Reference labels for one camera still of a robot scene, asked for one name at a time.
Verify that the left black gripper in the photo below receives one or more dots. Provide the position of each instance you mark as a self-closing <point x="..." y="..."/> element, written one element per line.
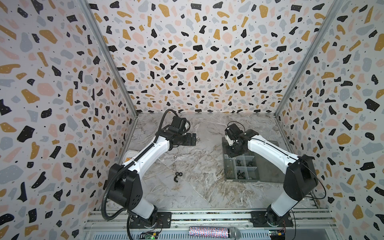
<point x="188" y="142"/>

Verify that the grey compartment organizer box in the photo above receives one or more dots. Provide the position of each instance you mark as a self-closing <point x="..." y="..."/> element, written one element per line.
<point x="257" y="168"/>

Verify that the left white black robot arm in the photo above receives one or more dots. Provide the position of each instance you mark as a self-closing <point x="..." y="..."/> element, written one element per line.
<point x="124" y="190"/>

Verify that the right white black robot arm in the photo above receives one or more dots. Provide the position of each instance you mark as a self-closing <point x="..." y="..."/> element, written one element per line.
<point x="300" y="178"/>

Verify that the white square container orange label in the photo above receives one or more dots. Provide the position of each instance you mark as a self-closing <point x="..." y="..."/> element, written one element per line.
<point x="129" y="155"/>

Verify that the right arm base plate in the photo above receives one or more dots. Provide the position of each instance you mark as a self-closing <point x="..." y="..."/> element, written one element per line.
<point x="264" y="219"/>

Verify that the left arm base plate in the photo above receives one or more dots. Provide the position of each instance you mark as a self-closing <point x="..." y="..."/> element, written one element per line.
<point x="156" y="220"/>

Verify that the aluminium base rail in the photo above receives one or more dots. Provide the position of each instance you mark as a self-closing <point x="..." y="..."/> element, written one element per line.
<point x="310" y="224"/>

